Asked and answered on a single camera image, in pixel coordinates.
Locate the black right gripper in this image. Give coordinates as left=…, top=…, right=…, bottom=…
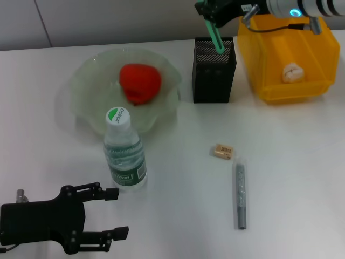
left=195, top=0, right=268, bottom=28

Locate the yellow plastic bin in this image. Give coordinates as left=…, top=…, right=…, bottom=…
left=237, top=13, right=340, bottom=105

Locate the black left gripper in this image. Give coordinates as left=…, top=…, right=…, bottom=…
left=0, top=181, right=130, bottom=255

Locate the green utility knife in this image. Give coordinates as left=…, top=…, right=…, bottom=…
left=198, top=0, right=225, bottom=55

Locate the white paper ball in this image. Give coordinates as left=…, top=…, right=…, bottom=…
left=282, top=62, right=306, bottom=83

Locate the green glass fruit bowl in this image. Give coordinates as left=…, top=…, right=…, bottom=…
left=70, top=47, right=182, bottom=136

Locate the grey glitter pen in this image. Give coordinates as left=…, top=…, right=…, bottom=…
left=233, top=159, right=247, bottom=230

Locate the right wrist cable with plug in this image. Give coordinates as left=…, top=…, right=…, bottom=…
left=240, top=4, right=323, bottom=35

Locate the black mesh pen holder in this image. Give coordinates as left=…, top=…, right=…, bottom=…
left=192, top=37, right=237, bottom=104

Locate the clear water bottle green label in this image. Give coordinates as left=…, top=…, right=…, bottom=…
left=103, top=107, right=148, bottom=192

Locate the orange fruit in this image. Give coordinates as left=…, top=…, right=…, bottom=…
left=119, top=63, right=162, bottom=106

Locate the small beige eraser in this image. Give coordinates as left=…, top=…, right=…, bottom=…
left=211, top=144, right=234, bottom=160

